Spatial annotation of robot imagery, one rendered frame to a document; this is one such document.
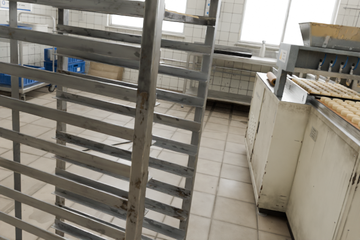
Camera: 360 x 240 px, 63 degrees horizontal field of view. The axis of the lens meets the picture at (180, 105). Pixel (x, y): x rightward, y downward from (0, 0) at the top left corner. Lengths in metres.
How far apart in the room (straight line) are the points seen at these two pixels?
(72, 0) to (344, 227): 1.31
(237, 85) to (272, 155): 3.19
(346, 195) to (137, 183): 0.97
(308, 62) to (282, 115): 0.37
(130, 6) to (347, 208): 1.17
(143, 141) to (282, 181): 1.58
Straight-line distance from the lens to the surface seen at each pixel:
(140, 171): 0.66
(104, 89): 0.68
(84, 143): 1.32
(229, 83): 5.11
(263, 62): 4.32
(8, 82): 4.49
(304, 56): 1.99
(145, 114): 0.61
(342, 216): 1.46
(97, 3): 0.68
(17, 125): 1.24
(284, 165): 2.07
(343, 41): 2.03
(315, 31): 1.96
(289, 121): 1.97
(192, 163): 1.12
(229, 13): 5.06
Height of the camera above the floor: 1.21
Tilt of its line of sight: 15 degrees down
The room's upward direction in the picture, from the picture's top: 7 degrees clockwise
